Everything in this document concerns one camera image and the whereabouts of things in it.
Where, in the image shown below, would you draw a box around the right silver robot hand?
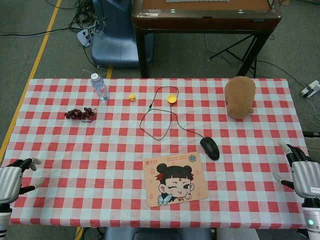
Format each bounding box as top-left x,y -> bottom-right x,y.
272,141 -> 320,201

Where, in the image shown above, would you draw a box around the blue gray robot base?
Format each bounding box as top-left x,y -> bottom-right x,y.
103,226 -> 212,240

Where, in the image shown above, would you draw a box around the clear plastic water bottle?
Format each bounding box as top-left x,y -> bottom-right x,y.
90,72 -> 111,102

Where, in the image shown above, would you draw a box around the white power strip with plugs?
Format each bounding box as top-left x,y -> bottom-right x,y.
76,27 -> 97,48

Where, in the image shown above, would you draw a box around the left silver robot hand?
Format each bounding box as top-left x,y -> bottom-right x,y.
0,157 -> 45,204

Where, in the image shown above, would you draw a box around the brown plush toy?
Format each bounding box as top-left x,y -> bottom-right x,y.
224,75 -> 257,119

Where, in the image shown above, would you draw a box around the long black floor cable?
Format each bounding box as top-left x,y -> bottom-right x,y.
0,23 -> 79,38

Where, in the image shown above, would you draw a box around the black hanging pendant cable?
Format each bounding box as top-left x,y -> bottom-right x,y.
99,0 -> 108,26

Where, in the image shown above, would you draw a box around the blue machine base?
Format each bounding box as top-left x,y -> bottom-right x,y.
91,0 -> 154,69

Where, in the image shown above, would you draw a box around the dark wood mahjong table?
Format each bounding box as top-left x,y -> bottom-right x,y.
131,0 -> 283,79

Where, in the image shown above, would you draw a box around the dark red grape bunch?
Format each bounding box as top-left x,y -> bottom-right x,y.
64,106 -> 98,123

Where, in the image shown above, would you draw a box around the black mouse cable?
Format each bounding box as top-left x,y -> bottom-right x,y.
139,86 -> 205,141

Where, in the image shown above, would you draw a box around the black folding stand legs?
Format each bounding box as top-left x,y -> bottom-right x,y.
209,34 -> 258,78

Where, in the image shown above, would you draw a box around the red white checkered tablecloth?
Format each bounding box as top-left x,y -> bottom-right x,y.
0,77 -> 317,230

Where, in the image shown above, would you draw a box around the cartoon girl mouse pad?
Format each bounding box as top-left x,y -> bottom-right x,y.
142,151 -> 210,208

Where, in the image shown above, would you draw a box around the black computer mouse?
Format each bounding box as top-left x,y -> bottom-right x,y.
199,136 -> 221,161

